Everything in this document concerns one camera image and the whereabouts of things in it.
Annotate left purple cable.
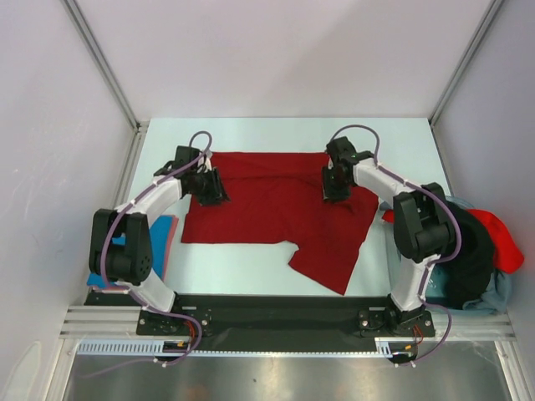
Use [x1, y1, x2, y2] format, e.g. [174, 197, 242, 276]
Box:
[79, 130, 212, 378]

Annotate bright red garment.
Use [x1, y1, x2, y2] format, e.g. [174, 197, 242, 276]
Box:
[381, 208, 525, 274]

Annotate left aluminium corner post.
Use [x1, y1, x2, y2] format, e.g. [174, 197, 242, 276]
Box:
[60, 0, 140, 132]

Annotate black garment in bin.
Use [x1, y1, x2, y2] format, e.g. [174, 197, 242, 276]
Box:
[441, 202, 495, 310]

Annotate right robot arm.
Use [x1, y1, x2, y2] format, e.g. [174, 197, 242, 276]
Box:
[322, 136, 461, 335]

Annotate white slotted cable duct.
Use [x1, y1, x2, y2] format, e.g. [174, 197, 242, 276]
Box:
[77, 338, 416, 358]

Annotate right aluminium corner post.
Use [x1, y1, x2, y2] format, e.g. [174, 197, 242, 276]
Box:
[428, 0, 507, 130]

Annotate grey-blue garment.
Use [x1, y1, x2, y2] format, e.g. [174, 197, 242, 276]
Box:
[379, 195, 513, 315]

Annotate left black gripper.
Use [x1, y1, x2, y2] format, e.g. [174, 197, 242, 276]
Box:
[192, 167, 231, 207]

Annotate folded blue t-shirt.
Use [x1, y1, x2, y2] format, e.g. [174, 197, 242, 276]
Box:
[86, 215, 179, 288]

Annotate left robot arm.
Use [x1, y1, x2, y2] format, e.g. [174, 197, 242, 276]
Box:
[89, 146, 229, 334]

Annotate aluminium frame rail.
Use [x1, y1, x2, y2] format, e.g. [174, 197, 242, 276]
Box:
[59, 306, 516, 342]

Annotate dark red t-shirt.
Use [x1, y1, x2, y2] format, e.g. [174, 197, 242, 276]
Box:
[181, 152, 379, 295]

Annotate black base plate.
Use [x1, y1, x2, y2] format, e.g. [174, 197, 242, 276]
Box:
[84, 292, 436, 353]

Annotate aluminium corner post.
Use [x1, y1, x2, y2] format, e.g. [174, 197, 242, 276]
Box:
[60, 0, 140, 132]
[428, 0, 507, 130]

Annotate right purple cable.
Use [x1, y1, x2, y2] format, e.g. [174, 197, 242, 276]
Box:
[329, 124, 464, 368]

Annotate purple cable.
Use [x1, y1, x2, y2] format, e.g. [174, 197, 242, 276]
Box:
[79, 130, 212, 378]
[329, 124, 464, 368]

